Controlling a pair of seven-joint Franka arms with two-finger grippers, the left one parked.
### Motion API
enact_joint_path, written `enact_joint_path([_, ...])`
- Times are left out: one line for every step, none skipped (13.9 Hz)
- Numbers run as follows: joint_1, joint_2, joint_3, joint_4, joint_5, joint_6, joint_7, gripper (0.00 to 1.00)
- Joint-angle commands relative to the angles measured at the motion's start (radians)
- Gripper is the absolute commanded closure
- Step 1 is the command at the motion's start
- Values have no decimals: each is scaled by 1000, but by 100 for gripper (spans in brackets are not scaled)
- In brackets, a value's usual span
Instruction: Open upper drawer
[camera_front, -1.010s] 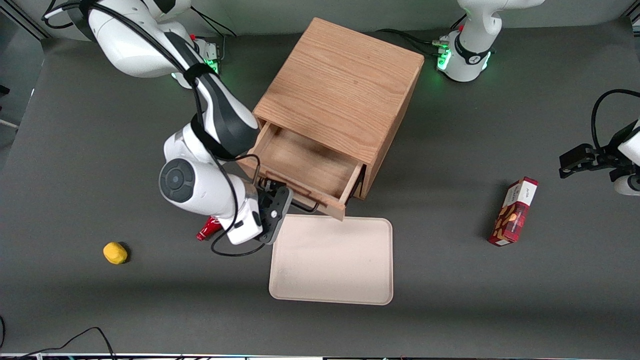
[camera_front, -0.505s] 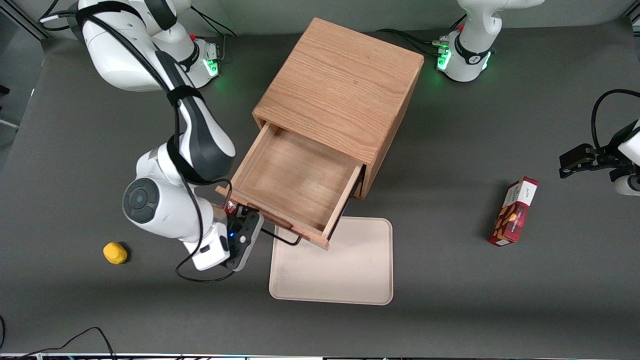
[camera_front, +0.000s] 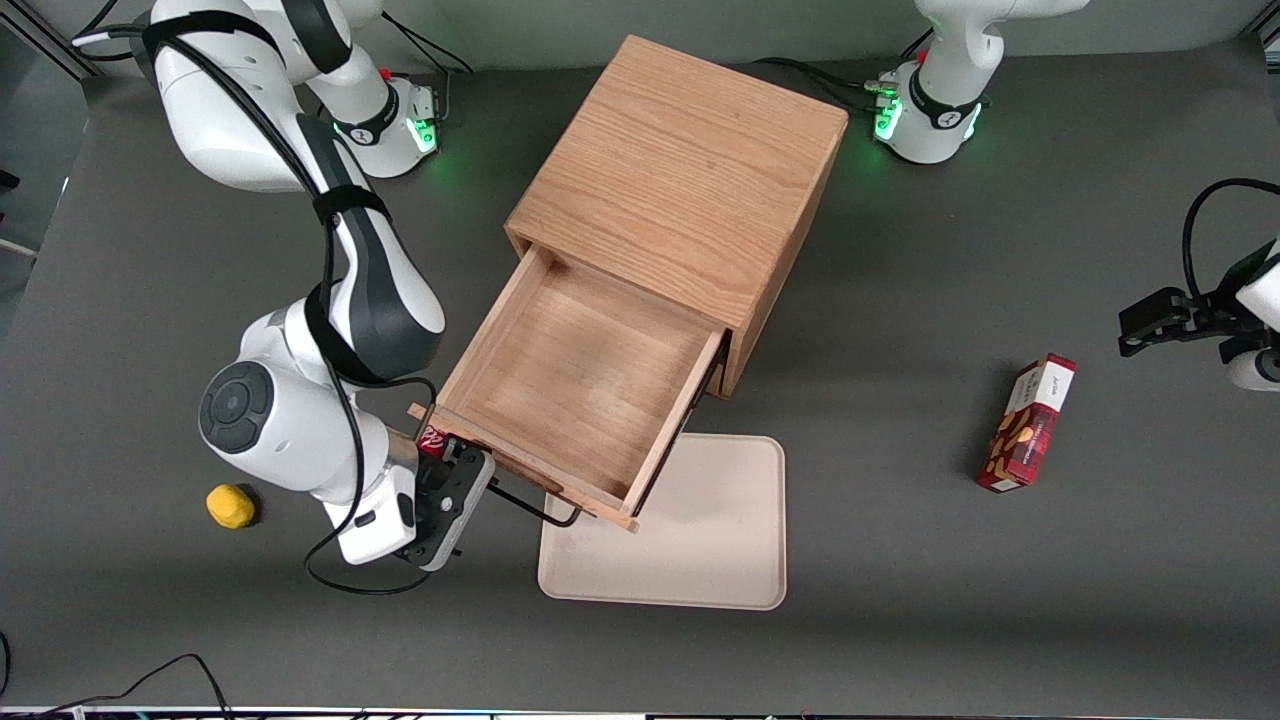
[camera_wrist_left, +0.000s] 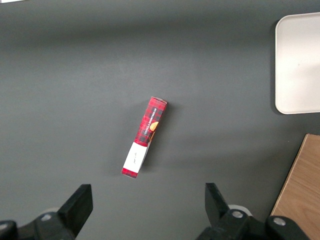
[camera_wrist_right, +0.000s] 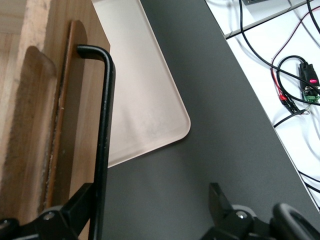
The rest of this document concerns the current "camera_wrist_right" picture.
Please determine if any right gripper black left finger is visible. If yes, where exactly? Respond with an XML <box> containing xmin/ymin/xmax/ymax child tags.
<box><xmin>0</xmin><ymin>182</ymin><xmax>95</xmax><ymax>240</ymax></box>

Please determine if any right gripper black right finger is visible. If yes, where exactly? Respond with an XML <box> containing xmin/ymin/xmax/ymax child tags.
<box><xmin>199</xmin><ymin>182</ymin><xmax>272</xmax><ymax>240</ymax></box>

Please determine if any black metal drawer handle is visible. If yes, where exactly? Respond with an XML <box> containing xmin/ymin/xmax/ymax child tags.
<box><xmin>76</xmin><ymin>44</ymin><xmax>117</xmax><ymax>240</ymax></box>

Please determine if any beige plastic tray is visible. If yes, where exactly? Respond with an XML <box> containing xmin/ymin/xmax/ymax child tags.
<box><xmin>91</xmin><ymin>0</ymin><xmax>192</xmax><ymax>168</ymax></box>

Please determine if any black adapter green terminal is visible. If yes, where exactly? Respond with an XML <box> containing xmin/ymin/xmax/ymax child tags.
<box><xmin>298</xmin><ymin>60</ymin><xmax>320</xmax><ymax>105</ymax></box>

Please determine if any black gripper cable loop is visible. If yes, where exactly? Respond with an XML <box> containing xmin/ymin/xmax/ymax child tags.
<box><xmin>271</xmin><ymin>202</ymin><xmax>320</xmax><ymax>240</ymax></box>

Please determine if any thin red cable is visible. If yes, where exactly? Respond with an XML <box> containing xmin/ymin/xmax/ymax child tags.
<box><xmin>270</xmin><ymin>4</ymin><xmax>320</xmax><ymax>104</ymax></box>

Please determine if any long black cable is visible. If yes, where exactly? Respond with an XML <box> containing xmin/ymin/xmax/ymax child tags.
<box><xmin>238</xmin><ymin>0</ymin><xmax>320</xmax><ymax>104</ymax></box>

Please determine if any thick black cable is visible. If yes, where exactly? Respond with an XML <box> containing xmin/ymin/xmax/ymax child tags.
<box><xmin>305</xmin><ymin>0</ymin><xmax>320</xmax><ymax>49</ymax></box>

